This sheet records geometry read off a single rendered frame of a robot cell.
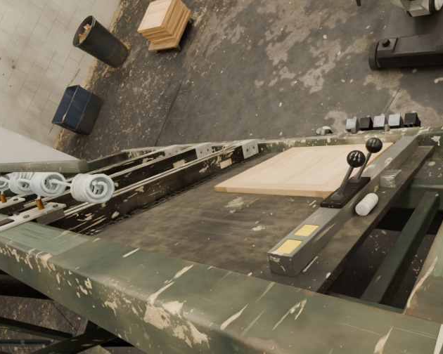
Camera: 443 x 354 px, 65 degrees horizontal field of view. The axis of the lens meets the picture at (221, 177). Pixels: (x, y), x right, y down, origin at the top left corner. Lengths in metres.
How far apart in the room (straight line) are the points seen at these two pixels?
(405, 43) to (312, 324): 2.40
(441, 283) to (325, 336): 0.21
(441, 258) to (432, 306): 0.11
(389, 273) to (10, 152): 4.47
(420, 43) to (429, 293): 2.22
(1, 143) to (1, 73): 1.70
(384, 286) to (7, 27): 6.06
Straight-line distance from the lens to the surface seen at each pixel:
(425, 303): 0.49
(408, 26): 2.76
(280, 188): 1.05
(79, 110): 5.41
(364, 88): 2.78
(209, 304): 0.42
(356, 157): 0.76
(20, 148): 4.82
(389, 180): 1.02
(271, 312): 0.39
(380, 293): 0.68
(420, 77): 2.70
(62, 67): 6.47
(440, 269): 0.55
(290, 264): 0.62
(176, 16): 4.56
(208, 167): 1.46
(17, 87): 6.24
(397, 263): 0.77
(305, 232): 0.69
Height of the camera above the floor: 2.19
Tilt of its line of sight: 45 degrees down
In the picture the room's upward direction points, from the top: 61 degrees counter-clockwise
